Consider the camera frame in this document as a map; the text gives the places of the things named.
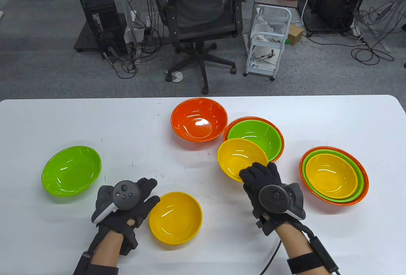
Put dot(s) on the cardboard box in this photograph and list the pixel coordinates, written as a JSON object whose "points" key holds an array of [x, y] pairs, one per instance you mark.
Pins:
{"points": [[295, 34]]}

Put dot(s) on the person's left forearm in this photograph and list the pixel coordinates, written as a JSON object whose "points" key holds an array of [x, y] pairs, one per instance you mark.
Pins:
{"points": [[106, 251]]}

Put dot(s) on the black mesh office chair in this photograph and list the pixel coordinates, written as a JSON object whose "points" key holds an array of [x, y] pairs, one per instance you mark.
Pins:
{"points": [[203, 31]]}

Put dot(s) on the white plastic bag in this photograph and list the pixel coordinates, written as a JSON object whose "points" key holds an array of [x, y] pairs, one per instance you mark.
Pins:
{"points": [[269, 28]]}

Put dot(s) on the grey and white controller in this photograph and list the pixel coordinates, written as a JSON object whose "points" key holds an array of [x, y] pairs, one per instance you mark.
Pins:
{"points": [[126, 194], [273, 199]]}

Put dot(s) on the crumpled white paper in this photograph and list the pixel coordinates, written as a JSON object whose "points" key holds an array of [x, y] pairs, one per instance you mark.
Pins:
{"points": [[176, 77]]}

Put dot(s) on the person's right hand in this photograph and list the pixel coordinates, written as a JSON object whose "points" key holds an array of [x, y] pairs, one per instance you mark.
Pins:
{"points": [[263, 175]]}

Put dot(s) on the person's left hand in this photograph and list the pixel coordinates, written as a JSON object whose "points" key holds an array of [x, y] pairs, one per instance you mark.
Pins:
{"points": [[147, 186]]}

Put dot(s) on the black computer tower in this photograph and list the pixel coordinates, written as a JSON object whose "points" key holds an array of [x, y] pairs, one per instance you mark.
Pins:
{"points": [[98, 12]]}

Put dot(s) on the person's right forearm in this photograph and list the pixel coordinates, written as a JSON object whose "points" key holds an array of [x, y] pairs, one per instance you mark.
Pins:
{"points": [[295, 240]]}

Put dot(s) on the white three-tier trolley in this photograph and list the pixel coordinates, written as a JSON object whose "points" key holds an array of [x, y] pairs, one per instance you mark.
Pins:
{"points": [[260, 73]]}

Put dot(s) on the black forearm sensor box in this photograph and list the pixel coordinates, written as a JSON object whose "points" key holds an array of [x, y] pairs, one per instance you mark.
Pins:
{"points": [[323, 252], [81, 264]]}

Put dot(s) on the yellow plastic bowl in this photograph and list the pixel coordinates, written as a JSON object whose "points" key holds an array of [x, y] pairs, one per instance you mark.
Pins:
{"points": [[331, 175], [175, 219], [236, 157]]}

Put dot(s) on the green plastic bowl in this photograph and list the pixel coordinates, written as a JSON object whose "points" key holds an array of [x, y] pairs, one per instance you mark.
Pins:
{"points": [[361, 178], [260, 135], [71, 171]]}

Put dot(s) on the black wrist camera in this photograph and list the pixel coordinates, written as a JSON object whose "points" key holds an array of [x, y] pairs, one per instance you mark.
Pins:
{"points": [[129, 241], [266, 226]]}

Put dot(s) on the orange plastic bowl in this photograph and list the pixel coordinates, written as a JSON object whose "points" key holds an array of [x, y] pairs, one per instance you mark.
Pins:
{"points": [[225, 136], [199, 119], [366, 181]]}

